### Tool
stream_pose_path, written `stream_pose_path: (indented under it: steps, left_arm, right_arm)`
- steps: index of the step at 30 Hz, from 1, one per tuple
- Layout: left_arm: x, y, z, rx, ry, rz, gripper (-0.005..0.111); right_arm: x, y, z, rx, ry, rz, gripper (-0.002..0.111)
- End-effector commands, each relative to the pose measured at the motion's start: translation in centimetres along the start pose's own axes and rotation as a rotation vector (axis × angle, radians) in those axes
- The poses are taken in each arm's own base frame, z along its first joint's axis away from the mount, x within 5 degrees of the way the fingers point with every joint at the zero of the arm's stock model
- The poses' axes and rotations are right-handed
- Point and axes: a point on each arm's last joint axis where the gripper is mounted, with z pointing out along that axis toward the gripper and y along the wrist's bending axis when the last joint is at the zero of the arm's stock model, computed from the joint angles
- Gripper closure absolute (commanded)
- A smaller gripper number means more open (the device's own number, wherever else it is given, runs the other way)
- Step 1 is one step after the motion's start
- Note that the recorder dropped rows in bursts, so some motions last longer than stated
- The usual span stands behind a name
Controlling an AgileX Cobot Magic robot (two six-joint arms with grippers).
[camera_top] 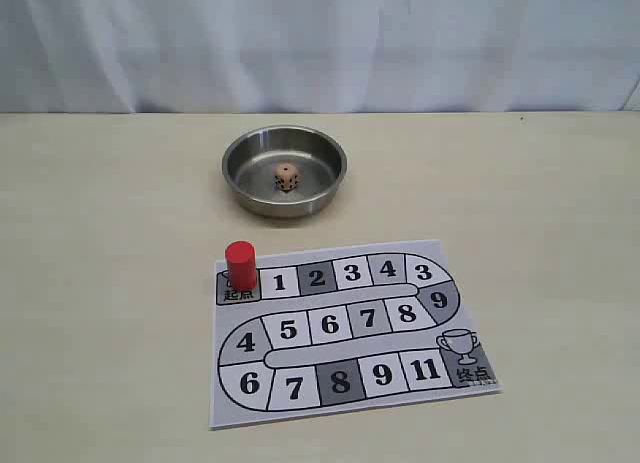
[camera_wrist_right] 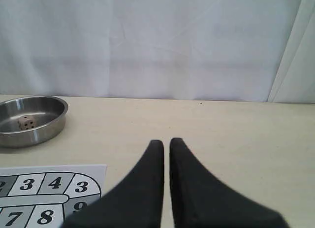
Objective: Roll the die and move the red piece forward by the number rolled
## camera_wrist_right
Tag white backdrop curtain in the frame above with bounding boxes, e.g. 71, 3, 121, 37
0, 0, 315, 103

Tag wooden die black dots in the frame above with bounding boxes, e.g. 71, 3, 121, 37
18, 115, 36, 130

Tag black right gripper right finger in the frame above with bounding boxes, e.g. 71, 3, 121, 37
169, 138, 289, 228

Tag round stainless steel bowl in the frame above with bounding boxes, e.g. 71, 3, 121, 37
0, 96, 68, 148

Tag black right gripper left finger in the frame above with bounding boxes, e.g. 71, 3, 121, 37
63, 140, 164, 228

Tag printed paper game board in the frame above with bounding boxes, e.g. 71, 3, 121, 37
0, 164, 107, 228

